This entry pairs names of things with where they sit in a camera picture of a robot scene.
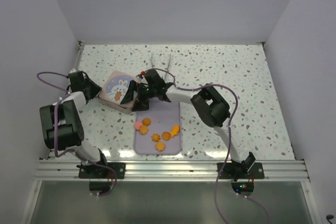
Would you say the orange leaf cookie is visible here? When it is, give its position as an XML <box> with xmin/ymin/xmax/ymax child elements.
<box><xmin>139</xmin><ymin>125</ymin><xmax>148</xmax><ymax>135</ymax></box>
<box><xmin>155</xmin><ymin>142</ymin><xmax>165</xmax><ymax>152</ymax></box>

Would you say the cookie tin with liners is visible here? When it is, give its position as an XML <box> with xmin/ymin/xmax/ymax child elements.
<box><xmin>98</xmin><ymin>97</ymin><xmax>134</xmax><ymax>114</ymax></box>

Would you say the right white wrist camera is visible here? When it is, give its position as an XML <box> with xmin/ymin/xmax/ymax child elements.
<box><xmin>137</xmin><ymin>71</ymin><xmax>145</xmax><ymax>79</ymax></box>

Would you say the orange chip cookie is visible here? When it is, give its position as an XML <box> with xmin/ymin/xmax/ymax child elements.
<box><xmin>161</xmin><ymin>132</ymin><xmax>171</xmax><ymax>141</ymax></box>

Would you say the lavender plastic tray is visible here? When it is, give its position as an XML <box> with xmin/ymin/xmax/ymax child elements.
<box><xmin>134</xmin><ymin>98</ymin><xmax>182</xmax><ymax>155</ymax></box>

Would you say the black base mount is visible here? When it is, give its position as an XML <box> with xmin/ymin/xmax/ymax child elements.
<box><xmin>76</xmin><ymin>162</ymin><xmax>125</xmax><ymax>179</ymax></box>
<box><xmin>217</xmin><ymin>152</ymin><xmax>265</xmax><ymax>181</ymax></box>

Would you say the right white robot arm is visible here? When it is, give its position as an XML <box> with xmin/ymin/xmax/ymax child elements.
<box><xmin>120</xmin><ymin>68</ymin><xmax>256</xmax><ymax>178</ymax></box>

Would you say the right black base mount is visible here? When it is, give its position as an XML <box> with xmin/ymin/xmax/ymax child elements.
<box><xmin>217</xmin><ymin>152</ymin><xmax>265</xmax><ymax>181</ymax></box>

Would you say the orange leaf cookie bottom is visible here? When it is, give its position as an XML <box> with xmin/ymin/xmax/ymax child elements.
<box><xmin>155</xmin><ymin>142</ymin><xmax>165</xmax><ymax>152</ymax></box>

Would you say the purple cable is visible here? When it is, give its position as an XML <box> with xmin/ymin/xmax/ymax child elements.
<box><xmin>144</xmin><ymin>68</ymin><xmax>271</xmax><ymax>224</ymax></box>
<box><xmin>36</xmin><ymin>71</ymin><xmax>117</xmax><ymax>197</ymax></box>

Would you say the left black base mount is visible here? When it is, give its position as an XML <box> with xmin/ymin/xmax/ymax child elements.
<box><xmin>76</xmin><ymin>162</ymin><xmax>125</xmax><ymax>179</ymax></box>

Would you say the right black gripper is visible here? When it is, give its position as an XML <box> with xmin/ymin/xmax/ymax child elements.
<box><xmin>121</xmin><ymin>80</ymin><xmax>156</xmax><ymax>112</ymax></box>

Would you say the orange rosette cookie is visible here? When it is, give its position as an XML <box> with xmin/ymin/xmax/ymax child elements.
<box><xmin>151</xmin><ymin>133</ymin><xmax>161</xmax><ymax>142</ymax></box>

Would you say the orange swirl cookie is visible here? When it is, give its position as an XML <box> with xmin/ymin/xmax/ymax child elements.
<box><xmin>142</xmin><ymin>118</ymin><xmax>151</xmax><ymax>126</ymax></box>

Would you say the orange leaf cookie left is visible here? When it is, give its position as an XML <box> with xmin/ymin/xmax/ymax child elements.
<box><xmin>139</xmin><ymin>125</ymin><xmax>148</xmax><ymax>135</ymax></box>

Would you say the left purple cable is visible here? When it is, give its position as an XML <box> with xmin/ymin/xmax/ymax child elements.
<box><xmin>36</xmin><ymin>71</ymin><xmax>117</xmax><ymax>197</ymax></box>

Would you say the orange fish cookie right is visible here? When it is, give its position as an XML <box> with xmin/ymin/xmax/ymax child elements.
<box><xmin>170</xmin><ymin>125</ymin><xmax>180</xmax><ymax>137</ymax></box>

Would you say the pink sandwich cookie left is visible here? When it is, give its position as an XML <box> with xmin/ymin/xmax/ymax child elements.
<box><xmin>134</xmin><ymin>121</ymin><xmax>142</xmax><ymax>131</ymax></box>

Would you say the aluminium front rail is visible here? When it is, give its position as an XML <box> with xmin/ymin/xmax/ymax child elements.
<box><xmin>34</xmin><ymin>159</ymin><xmax>310</xmax><ymax>183</ymax></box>

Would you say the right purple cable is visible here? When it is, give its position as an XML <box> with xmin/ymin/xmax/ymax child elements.
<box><xmin>144</xmin><ymin>68</ymin><xmax>271</xmax><ymax>224</ymax></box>

